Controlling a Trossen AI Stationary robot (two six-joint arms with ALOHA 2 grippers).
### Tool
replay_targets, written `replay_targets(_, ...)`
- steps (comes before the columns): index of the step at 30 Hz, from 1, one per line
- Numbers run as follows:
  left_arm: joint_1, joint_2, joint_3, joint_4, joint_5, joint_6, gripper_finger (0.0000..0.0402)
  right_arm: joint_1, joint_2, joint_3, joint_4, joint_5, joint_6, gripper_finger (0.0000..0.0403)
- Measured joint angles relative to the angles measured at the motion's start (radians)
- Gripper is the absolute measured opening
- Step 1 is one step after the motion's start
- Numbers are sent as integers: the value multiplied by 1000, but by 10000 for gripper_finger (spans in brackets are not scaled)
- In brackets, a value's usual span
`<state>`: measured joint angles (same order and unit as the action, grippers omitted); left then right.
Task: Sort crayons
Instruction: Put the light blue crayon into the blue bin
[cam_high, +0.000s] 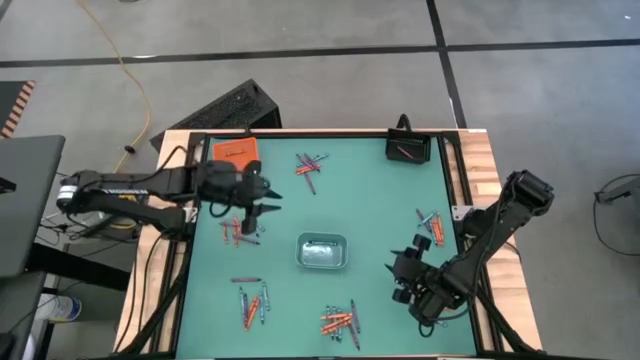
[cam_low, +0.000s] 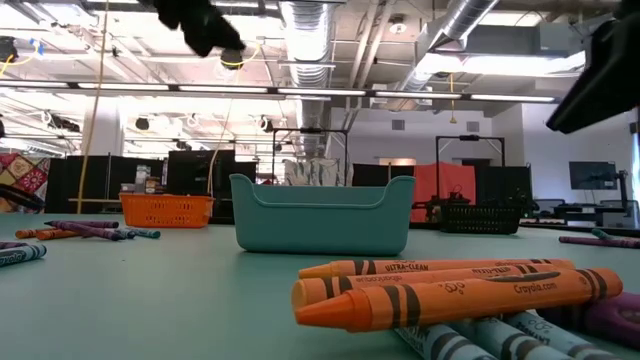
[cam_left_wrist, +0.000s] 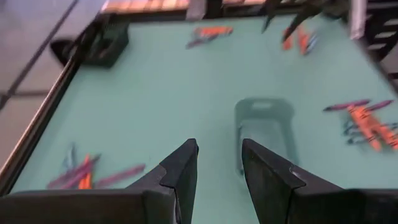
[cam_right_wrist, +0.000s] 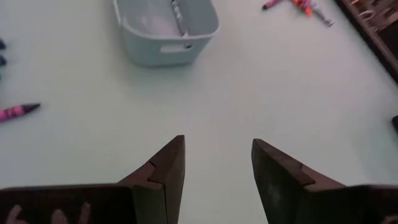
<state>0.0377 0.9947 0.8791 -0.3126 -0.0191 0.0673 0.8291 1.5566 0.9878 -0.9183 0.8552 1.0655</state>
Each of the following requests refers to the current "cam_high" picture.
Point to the yellow plug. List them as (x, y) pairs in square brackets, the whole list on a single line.
[(126, 197)]

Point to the black desk foot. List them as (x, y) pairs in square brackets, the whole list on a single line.
[(80, 267)]

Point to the hazard striped floor mat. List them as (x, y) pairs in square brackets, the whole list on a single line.
[(10, 102)]

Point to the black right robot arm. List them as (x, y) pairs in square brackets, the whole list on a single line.
[(487, 245)]

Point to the black table frame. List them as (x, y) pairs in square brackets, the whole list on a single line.
[(350, 134)]

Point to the clear plastic centre tray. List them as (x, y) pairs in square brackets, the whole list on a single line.
[(307, 260)]

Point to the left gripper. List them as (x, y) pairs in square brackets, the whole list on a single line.
[(227, 185)]

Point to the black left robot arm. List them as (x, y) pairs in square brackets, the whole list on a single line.
[(140, 181)]

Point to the dark cabinet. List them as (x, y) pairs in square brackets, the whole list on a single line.
[(20, 310)]

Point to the green table mat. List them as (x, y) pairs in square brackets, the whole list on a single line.
[(370, 225)]

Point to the orange plastic basket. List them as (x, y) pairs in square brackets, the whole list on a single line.
[(220, 147)]

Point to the white canister blue label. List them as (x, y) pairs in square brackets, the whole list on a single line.
[(62, 307)]

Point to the grey desk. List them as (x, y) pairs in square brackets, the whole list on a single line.
[(27, 200)]

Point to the black plastic basket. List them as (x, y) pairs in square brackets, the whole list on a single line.
[(395, 140)]

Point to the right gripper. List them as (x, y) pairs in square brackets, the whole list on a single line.
[(425, 290)]

